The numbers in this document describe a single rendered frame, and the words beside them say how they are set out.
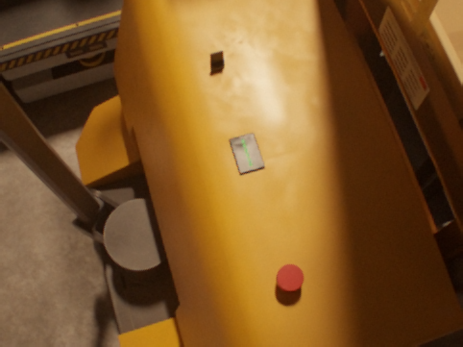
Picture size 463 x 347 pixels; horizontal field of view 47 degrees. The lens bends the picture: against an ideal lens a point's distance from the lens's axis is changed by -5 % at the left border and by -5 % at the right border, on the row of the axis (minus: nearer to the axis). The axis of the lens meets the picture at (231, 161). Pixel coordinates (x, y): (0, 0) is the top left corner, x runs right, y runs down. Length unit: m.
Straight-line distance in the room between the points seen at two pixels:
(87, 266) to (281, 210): 1.04
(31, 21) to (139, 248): 0.80
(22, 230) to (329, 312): 1.26
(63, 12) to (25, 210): 0.64
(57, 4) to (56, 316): 0.95
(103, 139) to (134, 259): 0.36
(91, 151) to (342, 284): 0.88
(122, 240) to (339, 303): 0.64
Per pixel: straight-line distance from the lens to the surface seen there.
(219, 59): 0.92
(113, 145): 1.48
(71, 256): 1.81
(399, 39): 0.87
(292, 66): 0.94
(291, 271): 0.79
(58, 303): 1.80
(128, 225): 1.32
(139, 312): 1.44
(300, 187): 0.86
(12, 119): 0.90
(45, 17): 1.75
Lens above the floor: 1.70
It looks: 70 degrees down
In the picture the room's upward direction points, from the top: 2 degrees counter-clockwise
